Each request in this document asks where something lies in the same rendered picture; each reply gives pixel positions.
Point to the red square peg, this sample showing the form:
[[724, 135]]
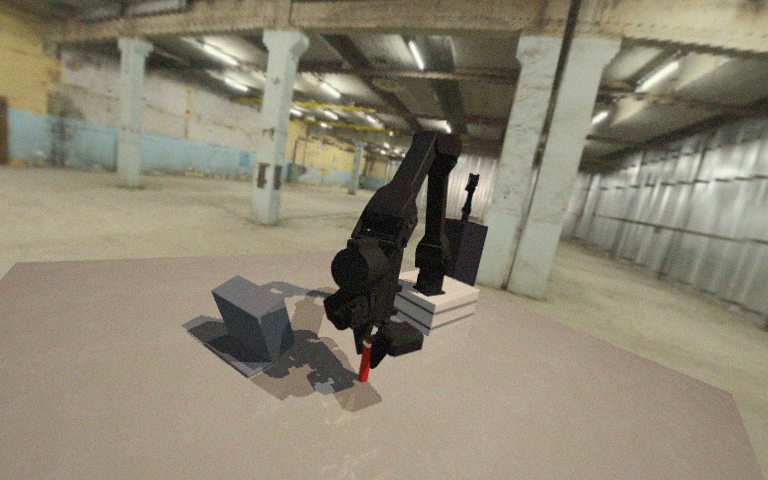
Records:
[[364, 364]]

